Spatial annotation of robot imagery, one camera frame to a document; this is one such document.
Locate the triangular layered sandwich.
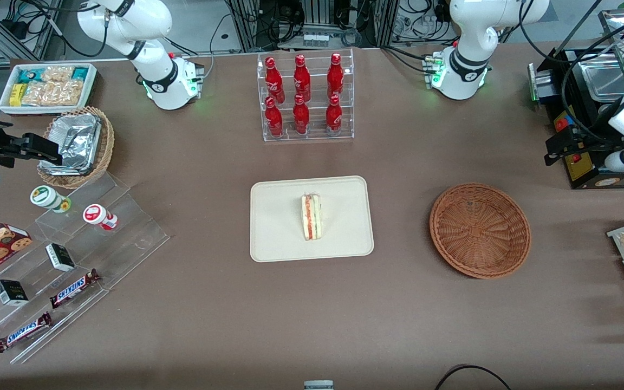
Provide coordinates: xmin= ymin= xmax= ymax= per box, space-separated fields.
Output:
xmin=301 ymin=193 xmax=324 ymax=242

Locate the aluminium foil tray stack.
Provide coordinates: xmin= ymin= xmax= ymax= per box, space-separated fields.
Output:
xmin=40 ymin=113 xmax=102 ymax=177

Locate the wicker basket holding foil trays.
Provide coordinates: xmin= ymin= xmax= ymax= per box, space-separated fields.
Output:
xmin=37 ymin=106 xmax=115 ymax=190

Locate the empty brown wicker basket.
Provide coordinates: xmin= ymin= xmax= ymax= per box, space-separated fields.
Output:
xmin=429 ymin=183 xmax=532 ymax=280

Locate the cream rectangular serving tray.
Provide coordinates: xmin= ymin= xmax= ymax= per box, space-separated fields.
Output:
xmin=250 ymin=175 xmax=375 ymax=263

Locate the white snack bin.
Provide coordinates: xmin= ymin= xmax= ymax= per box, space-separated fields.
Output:
xmin=0 ymin=63 xmax=98 ymax=116

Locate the green lidded sunflower cup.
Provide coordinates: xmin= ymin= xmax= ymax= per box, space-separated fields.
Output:
xmin=30 ymin=185 xmax=72 ymax=214

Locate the clear cracker bag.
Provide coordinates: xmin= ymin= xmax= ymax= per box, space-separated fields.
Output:
xmin=41 ymin=66 xmax=75 ymax=83
xmin=22 ymin=81 xmax=83 ymax=107

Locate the black countertop appliance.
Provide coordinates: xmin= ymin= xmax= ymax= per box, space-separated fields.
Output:
xmin=528 ymin=47 xmax=624 ymax=191

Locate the red lidded white cup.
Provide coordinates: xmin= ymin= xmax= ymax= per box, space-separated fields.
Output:
xmin=82 ymin=203 xmax=119 ymax=232

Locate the small black carton box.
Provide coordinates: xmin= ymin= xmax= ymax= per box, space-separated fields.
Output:
xmin=0 ymin=279 xmax=30 ymax=307
xmin=45 ymin=243 xmax=76 ymax=272

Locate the clear acrylic stepped shelf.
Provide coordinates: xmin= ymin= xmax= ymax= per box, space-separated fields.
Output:
xmin=0 ymin=171 xmax=171 ymax=365

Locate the Snickers chocolate bar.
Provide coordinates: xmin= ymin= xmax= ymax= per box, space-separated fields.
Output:
xmin=0 ymin=311 xmax=53 ymax=354
xmin=49 ymin=269 xmax=101 ymax=310

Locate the red cola bottle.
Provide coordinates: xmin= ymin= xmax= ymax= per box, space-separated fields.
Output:
xmin=325 ymin=94 xmax=343 ymax=136
xmin=265 ymin=96 xmax=284 ymax=138
xmin=292 ymin=94 xmax=311 ymax=136
xmin=327 ymin=52 xmax=345 ymax=100
xmin=293 ymin=54 xmax=311 ymax=102
xmin=264 ymin=56 xmax=285 ymax=105

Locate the clear acrylic bottle rack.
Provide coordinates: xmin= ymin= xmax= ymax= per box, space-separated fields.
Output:
xmin=256 ymin=48 xmax=355 ymax=143

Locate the white power strip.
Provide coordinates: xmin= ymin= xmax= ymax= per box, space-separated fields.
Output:
xmin=301 ymin=32 xmax=333 ymax=49

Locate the black looped cable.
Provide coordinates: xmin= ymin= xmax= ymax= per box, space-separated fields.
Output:
xmin=433 ymin=365 xmax=514 ymax=390

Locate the aluminium frame rack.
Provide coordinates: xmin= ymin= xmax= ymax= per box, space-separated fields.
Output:
xmin=224 ymin=0 xmax=400 ymax=53

